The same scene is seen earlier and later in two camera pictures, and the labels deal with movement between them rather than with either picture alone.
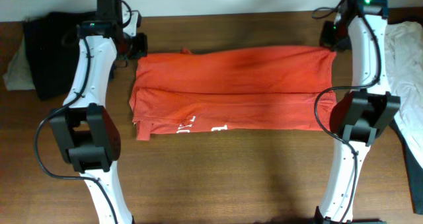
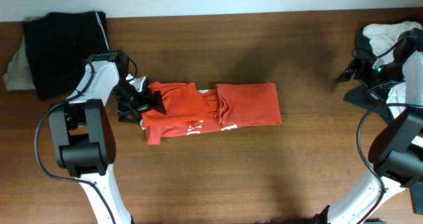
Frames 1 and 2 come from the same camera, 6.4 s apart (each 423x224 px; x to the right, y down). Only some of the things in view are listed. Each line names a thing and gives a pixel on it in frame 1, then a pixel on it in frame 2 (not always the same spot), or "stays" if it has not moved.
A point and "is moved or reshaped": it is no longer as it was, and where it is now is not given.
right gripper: x=325 y=39 → x=363 y=68
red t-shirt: x=281 y=88 is moved or reshaped
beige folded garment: x=18 y=75 stays
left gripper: x=141 y=48 → x=143 y=105
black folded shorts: x=53 y=41 stays
